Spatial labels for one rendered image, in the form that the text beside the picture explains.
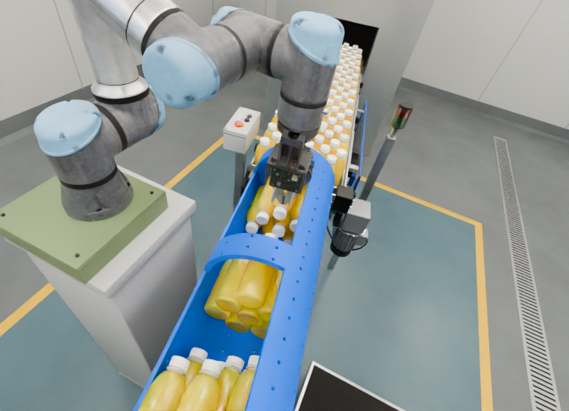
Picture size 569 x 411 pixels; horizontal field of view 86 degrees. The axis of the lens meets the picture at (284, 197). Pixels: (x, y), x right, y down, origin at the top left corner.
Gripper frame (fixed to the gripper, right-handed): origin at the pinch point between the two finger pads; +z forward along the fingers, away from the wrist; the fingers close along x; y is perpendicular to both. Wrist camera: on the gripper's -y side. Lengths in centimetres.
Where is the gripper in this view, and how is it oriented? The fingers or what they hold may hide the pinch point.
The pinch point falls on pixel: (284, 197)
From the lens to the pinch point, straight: 65.8
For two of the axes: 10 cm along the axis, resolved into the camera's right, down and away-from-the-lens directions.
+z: -1.5, 7.0, 7.0
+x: 9.6, 2.7, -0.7
